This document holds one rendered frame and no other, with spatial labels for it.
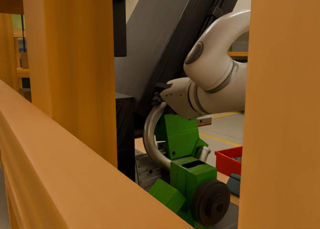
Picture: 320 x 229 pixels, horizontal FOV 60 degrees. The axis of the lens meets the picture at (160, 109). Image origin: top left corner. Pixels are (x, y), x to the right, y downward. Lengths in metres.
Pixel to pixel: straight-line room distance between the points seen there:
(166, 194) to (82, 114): 0.18
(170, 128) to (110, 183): 0.60
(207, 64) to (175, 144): 0.36
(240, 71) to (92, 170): 0.35
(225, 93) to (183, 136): 0.33
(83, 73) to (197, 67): 0.19
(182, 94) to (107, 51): 0.26
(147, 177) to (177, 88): 0.27
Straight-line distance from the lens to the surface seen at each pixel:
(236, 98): 0.50
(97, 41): 0.39
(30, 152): 0.25
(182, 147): 0.80
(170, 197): 0.45
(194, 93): 0.57
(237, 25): 0.49
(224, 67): 0.49
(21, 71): 3.68
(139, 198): 0.16
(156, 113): 0.71
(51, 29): 0.37
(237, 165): 1.22
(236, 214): 0.89
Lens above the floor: 1.35
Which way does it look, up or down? 11 degrees down
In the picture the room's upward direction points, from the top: straight up
